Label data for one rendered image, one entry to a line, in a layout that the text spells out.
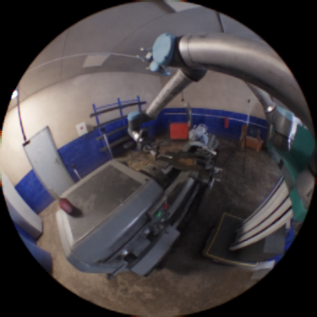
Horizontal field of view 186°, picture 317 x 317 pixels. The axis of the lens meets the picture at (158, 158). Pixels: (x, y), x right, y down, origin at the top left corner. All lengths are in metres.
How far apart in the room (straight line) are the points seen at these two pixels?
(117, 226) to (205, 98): 5.13
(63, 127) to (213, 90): 5.88
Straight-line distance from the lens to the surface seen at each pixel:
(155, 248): 0.85
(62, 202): 0.55
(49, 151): 3.54
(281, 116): 0.83
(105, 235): 0.44
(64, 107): 3.56
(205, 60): 0.25
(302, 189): 0.49
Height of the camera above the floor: 1.66
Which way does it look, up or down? 32 degrees down
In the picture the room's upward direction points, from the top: 9 degrees counter-clockwise
